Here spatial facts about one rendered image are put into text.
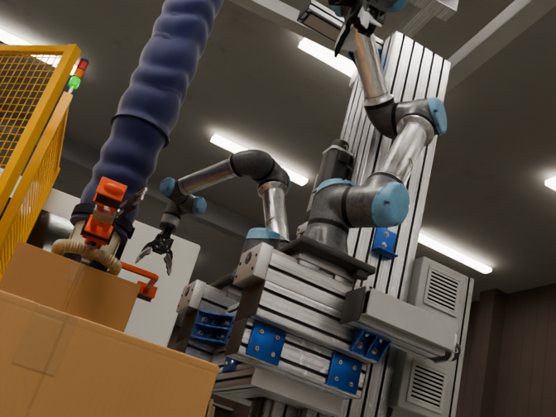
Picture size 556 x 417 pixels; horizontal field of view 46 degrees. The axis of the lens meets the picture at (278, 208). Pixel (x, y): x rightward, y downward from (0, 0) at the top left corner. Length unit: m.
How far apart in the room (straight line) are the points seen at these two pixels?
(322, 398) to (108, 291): 0.78
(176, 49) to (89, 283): 1.07
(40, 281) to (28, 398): 1.38
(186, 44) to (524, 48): 3.21
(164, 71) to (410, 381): 1.51
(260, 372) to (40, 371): 1.00
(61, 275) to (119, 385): 1.38
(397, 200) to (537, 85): 4.06
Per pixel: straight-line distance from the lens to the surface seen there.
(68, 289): 2.13
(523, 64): 5.51
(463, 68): 4.22
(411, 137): 1.92
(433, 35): 5.33
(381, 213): 1.69
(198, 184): 2.60
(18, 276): 2.13
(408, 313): 1.65
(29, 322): 0.78
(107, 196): 1.84
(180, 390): 0.79
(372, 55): 2.05
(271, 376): 1.72
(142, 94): 2.60
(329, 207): 1.76
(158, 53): 2.71
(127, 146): 2.50
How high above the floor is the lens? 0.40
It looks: 25 degrees up
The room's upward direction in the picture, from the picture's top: 16 degrees clockwise
